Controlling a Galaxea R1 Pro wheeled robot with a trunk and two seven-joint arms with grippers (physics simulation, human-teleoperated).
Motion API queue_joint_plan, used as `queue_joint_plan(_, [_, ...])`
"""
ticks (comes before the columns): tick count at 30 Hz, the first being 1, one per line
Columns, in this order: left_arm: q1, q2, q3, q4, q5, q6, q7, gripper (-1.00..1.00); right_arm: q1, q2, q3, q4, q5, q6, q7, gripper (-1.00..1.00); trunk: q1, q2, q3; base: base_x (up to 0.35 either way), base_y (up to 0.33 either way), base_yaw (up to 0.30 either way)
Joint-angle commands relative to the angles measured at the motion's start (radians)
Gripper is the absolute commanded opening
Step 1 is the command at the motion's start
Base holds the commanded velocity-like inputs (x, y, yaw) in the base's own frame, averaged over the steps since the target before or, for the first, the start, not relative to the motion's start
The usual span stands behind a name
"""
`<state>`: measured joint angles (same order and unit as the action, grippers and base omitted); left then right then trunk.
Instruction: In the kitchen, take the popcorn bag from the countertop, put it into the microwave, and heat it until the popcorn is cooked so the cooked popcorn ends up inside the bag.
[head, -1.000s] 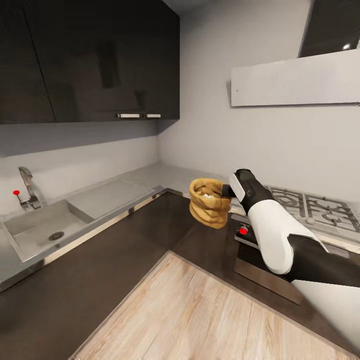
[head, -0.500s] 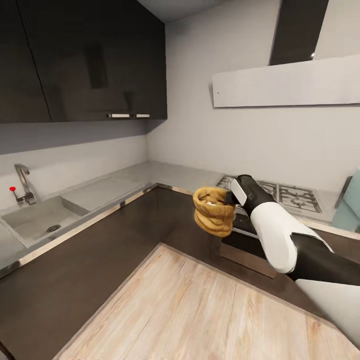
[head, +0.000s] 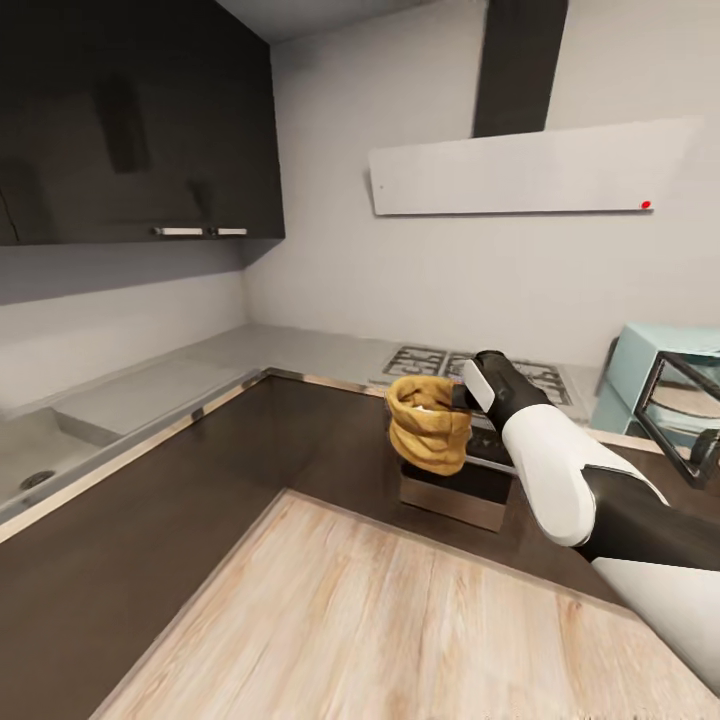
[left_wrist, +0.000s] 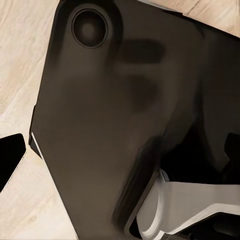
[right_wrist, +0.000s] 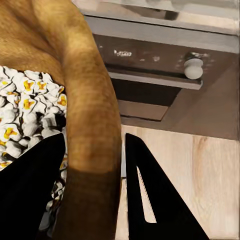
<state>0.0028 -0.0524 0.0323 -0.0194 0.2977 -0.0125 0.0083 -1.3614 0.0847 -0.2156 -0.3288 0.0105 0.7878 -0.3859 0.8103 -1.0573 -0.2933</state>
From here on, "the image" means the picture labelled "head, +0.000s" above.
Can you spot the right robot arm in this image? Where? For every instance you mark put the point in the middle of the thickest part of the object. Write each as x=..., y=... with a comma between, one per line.
x=664, y=563

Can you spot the microwave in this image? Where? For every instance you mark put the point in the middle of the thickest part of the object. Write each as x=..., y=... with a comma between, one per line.
x=669, y=377

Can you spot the drop in sink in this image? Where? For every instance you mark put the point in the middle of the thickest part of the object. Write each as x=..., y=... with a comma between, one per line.
x=46, y=443

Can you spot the popcorn bag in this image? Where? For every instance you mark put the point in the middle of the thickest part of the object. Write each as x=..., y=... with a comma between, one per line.
x=425, y=428

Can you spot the range hood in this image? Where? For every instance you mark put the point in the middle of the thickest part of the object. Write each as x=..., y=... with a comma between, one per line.
x=512, y=164

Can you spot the oven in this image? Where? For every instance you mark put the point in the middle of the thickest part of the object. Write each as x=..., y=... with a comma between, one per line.
x=484, y=502

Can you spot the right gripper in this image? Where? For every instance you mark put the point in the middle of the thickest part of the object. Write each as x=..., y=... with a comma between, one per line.
x=462, y=398

